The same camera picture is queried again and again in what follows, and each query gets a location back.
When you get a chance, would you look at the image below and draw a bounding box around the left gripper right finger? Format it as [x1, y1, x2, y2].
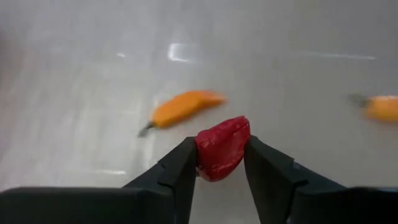
[243, 135, 398, 224]

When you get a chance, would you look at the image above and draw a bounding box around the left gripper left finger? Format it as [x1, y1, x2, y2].
[0, 136, 199, 224]

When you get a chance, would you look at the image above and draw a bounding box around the small red toy pepper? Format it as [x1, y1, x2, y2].
[194, 115, 251, 182]

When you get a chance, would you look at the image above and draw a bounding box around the long orange toy pepper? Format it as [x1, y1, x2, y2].
[137, 90, 227, 138]
[347, 92, 398, 123]

